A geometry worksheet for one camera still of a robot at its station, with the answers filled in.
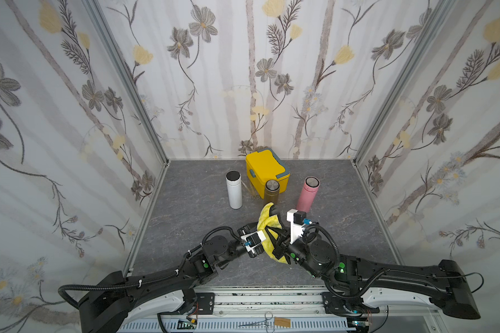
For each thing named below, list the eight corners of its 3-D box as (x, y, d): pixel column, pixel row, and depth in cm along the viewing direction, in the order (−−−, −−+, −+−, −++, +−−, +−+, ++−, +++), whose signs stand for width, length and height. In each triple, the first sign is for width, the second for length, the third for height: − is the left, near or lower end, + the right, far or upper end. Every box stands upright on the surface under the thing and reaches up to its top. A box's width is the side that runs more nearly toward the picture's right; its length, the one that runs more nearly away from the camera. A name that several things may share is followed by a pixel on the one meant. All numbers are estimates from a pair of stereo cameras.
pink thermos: (297, 214, 100) (306, 188, 83) (295, 204, 104) (304, 176, 87) (310, 214, 100) (321, 188, 83) (308, 204, 104) (318, 176, 87)
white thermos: (229, 209, 102) (225, 181, 85) (230, 198, 106) (226, 170, 89) (241, 209, 102) (239, 181, 85) (242, 198, 106) (240, 170, 89)
